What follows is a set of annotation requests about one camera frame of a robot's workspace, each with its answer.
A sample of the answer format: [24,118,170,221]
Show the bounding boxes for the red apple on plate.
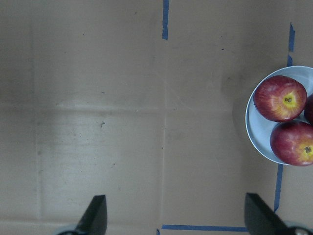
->
[253,75,307,122]

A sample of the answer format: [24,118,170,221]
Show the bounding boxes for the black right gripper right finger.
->
[244,193,293,235]

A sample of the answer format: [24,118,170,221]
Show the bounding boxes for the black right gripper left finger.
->
[74,195,108,235]

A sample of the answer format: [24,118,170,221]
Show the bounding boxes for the red apple plate front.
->
[270,120,313,166]

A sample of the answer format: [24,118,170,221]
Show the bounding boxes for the light blue plate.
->
[245,66,313,165]

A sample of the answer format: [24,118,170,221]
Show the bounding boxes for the red apple plate far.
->
[304,94,313,125]

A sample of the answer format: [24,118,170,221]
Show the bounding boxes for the red apple plate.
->
[270,120,313,166]
[304,94,313,125]

